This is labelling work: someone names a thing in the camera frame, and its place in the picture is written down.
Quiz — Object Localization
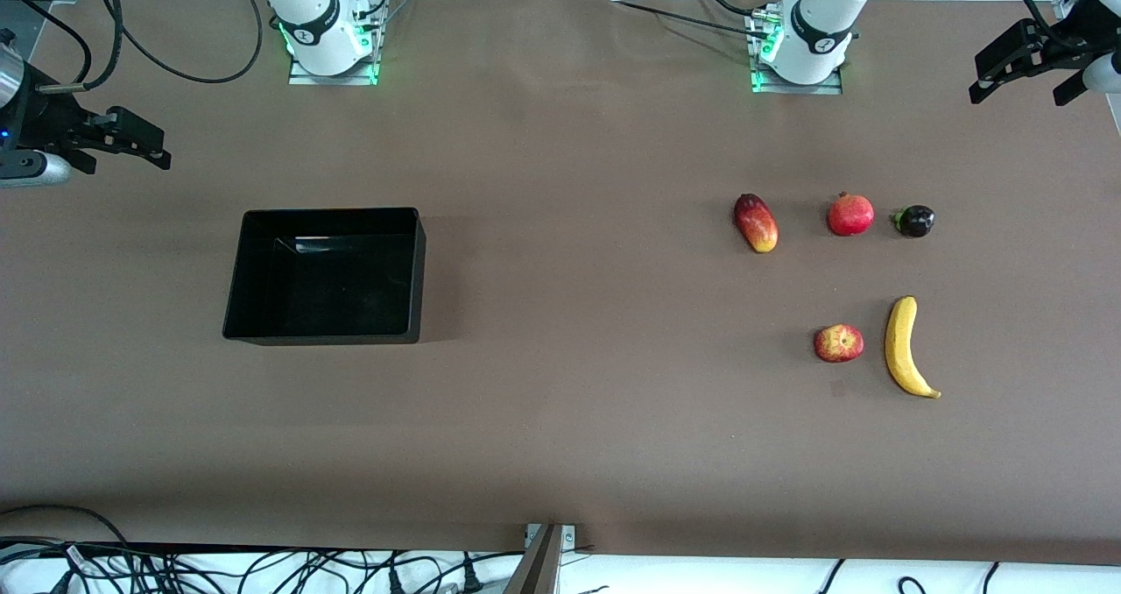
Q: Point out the black plastic box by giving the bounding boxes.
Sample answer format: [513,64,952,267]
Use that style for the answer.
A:
[222,208,427,346]

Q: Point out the yellow banana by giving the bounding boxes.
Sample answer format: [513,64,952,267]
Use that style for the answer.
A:
[884,295,942,400]

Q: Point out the red apple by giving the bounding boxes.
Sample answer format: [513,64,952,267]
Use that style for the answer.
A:
[814,323,865,364]

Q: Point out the dark purple mangosteen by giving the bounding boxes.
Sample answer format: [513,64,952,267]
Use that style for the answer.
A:
[891,205,936,239]

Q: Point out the red pomegranate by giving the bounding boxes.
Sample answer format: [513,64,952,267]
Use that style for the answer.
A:
[827,192,876,237]

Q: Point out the red yellow mango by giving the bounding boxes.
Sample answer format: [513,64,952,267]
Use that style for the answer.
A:
[733,193,779,254]

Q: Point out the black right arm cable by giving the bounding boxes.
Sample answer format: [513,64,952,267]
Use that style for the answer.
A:
[0,0,94,87]

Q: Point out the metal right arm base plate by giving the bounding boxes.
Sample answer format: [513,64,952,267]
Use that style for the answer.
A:
[287,14,381,87]

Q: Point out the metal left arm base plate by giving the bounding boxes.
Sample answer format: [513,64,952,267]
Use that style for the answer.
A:
[748,11,844,95]

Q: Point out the short black table cable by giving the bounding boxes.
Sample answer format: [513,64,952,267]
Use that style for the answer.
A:
[692,0,776,18]

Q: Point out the long black table cable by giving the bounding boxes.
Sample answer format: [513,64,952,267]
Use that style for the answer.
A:
[609,0,763,39]

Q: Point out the arched black cable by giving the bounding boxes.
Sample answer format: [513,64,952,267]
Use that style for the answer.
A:
[0,504,132,547]

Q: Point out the tangled black cable bundle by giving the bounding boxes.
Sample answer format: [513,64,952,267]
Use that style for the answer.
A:
[0,537,526,594]

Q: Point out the silver metal bracket plate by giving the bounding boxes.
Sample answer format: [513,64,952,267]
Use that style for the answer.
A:
[524,524,578,551]

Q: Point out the dark metal post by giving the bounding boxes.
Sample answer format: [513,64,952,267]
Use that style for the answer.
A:
[502,524,563,594]

